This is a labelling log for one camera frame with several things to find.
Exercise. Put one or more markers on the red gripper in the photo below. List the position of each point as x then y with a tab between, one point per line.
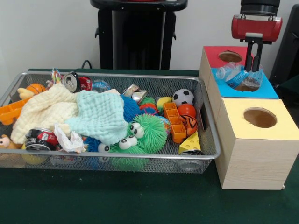
257	28

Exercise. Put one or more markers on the crushed clear plastic bottle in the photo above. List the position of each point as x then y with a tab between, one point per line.
236	76

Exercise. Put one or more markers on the mint green muslin cloth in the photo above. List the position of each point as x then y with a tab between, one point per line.
100	116

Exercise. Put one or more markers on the shallow clear mesh bin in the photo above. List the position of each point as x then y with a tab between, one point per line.
211	135

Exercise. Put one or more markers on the wooden box with three holes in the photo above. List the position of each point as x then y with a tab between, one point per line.
252	163

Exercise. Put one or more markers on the small soccer ball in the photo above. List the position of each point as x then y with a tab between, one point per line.
183	97

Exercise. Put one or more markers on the small red ball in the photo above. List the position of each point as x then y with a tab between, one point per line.
188	110

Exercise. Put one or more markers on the orange toy block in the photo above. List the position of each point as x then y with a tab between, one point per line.
175	121

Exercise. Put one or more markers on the yellow cheese wedge toy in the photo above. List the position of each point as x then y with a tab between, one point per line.
190	143

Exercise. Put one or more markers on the large green spiky ball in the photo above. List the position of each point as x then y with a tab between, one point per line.
152	128

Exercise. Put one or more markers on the blue spiky rubber ball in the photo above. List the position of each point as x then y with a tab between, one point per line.
131	108

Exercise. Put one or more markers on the small green spiky ball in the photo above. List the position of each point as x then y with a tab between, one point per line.
125	158

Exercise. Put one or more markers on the cream muslin cloth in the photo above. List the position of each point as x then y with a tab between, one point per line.
42	109

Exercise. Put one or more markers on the red and black soda can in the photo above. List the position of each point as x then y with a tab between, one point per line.
44	138

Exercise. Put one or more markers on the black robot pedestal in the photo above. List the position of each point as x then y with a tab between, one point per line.
131	42

